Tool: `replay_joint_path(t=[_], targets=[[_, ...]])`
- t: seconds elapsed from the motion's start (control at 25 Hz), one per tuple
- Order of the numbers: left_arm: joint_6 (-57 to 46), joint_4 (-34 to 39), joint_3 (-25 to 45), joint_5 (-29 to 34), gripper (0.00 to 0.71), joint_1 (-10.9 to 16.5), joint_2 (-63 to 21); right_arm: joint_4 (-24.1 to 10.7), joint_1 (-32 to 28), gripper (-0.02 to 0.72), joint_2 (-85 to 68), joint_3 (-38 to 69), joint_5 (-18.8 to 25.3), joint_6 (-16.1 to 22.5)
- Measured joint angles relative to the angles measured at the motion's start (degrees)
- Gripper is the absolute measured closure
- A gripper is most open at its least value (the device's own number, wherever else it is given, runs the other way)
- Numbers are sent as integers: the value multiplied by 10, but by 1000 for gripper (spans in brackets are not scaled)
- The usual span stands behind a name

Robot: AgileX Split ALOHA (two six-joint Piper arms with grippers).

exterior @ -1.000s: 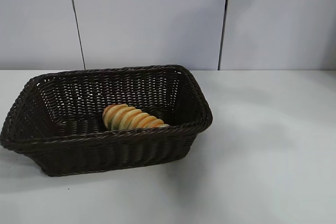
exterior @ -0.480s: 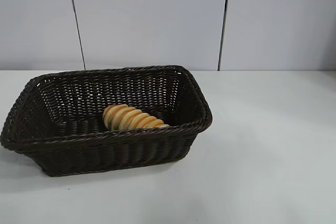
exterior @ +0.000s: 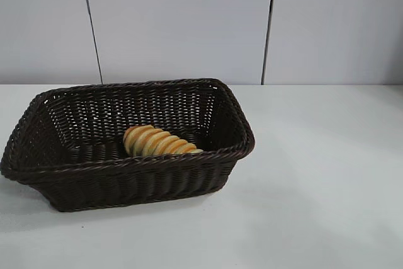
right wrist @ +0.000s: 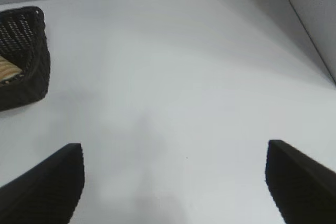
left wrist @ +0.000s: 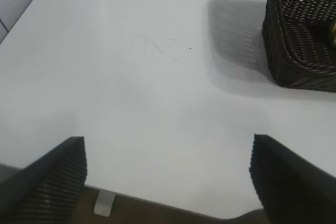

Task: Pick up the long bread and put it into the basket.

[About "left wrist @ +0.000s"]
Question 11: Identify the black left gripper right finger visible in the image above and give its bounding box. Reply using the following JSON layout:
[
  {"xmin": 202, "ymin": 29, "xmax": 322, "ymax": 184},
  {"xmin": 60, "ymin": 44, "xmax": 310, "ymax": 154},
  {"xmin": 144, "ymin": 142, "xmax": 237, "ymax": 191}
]
[{"xmin": 247, "ymin": 133, "xmax": 336, "ymax": 224}]

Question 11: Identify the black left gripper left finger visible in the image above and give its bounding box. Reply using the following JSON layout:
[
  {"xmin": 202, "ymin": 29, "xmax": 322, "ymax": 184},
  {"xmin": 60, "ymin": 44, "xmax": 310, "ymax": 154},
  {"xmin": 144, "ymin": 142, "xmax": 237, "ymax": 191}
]
[{"xmin": 0, "ymin": 136, "xmax": 88, "ymax": 224}]

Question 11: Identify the dark brown woven basket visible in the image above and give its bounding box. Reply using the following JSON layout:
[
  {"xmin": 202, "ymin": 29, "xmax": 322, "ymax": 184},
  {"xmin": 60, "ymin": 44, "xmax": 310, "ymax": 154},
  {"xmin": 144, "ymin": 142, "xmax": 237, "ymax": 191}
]
[{"xmin": 261, "ymin": 0, "xmax": 336, "ymax": 93}]

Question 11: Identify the white table bracket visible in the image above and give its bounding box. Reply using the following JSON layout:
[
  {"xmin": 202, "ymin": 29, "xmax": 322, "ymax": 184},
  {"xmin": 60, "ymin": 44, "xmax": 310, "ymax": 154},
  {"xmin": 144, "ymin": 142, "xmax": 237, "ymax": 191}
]
[{"xmin": 93, "ymin": 190, "xmax": 117, "ymax": 217}]

